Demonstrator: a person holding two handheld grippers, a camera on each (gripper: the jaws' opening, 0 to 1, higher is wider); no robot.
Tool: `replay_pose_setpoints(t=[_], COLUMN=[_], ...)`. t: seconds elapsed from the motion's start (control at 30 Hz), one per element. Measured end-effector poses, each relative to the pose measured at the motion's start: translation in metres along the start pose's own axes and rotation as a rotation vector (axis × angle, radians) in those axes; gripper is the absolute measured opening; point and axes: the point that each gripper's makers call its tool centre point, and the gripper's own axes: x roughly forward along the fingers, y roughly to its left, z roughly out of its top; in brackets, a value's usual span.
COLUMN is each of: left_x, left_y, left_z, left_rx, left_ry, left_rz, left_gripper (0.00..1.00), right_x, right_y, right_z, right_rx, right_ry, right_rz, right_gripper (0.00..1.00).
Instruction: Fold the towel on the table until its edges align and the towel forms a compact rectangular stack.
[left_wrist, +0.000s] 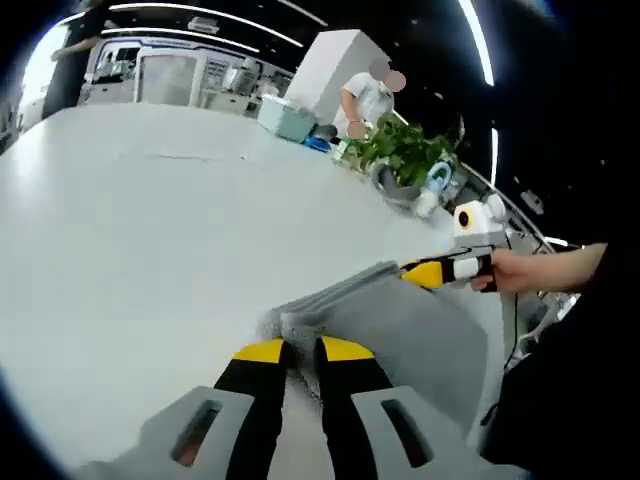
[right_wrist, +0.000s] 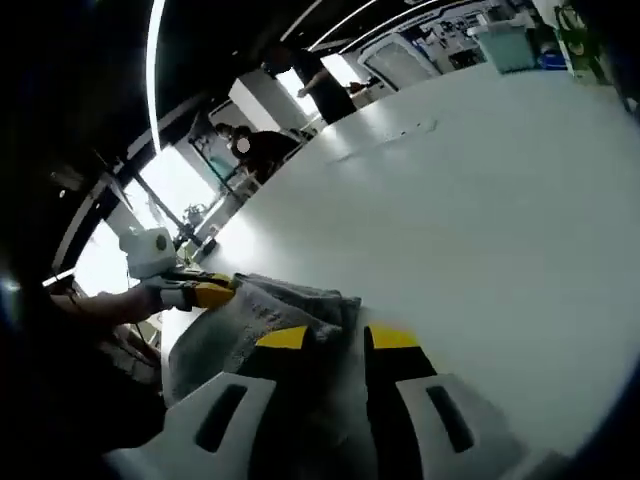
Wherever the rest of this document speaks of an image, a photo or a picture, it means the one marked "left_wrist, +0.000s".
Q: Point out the grey plant pot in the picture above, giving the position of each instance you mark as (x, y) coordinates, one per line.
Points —
(395, 192)

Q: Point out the white table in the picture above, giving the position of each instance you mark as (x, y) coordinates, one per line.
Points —
(150, 250)

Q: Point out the white square pillar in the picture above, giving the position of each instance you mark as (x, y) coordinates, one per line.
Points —
(330, 65)

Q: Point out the white mesh office chair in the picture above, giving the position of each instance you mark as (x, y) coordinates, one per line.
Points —
(170, 80)

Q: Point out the dark round object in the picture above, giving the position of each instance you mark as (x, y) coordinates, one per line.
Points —
(326, 132)

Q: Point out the white green packet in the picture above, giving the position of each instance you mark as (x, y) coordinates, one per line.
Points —
(346, 152)

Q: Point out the person's black shirt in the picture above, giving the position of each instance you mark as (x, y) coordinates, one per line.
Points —
(550, 375)

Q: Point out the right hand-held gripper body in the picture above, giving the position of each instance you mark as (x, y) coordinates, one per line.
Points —
(482, 225)

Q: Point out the white display shelving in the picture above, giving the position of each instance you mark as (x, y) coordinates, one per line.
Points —
(225, 75)

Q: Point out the person's right hand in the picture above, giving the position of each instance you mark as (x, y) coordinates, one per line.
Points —
(510, 270)

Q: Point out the grey towel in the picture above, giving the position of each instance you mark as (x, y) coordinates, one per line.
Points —
(425, 330)

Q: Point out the teal storage box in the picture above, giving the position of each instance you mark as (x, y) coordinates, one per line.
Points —
(285, 120)

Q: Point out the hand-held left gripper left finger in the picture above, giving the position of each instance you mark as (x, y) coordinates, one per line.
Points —
(250, 400)

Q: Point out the green potted plant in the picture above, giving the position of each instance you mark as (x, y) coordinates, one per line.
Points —
(405, 145)

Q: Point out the blue white spray bottle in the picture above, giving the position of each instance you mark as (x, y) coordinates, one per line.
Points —
(430, 202)

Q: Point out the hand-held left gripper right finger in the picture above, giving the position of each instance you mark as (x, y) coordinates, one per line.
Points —
(350, 400)

